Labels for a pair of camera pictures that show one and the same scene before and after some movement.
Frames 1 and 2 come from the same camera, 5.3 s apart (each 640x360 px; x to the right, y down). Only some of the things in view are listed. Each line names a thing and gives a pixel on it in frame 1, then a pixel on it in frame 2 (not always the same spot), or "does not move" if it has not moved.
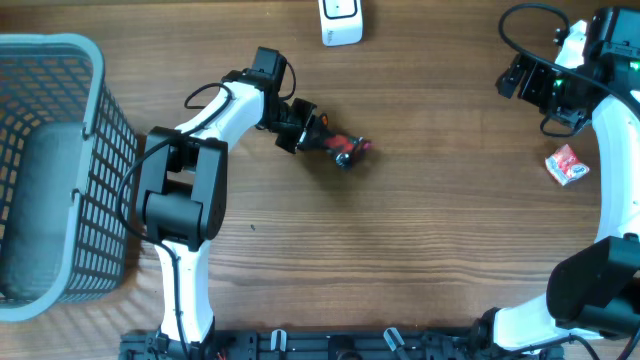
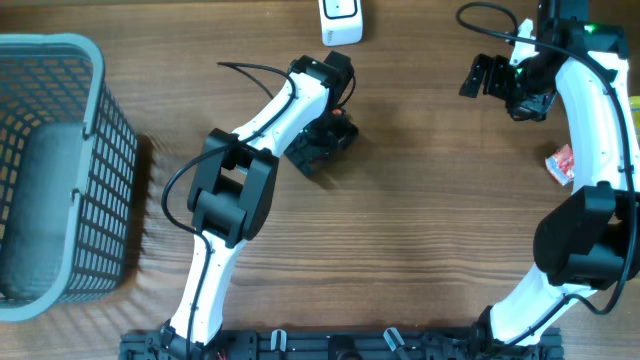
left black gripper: [291, 143] -> [346, 132]
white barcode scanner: [341, 22] does not move
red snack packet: [564, 166] does not move
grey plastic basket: [64, 140] does not move
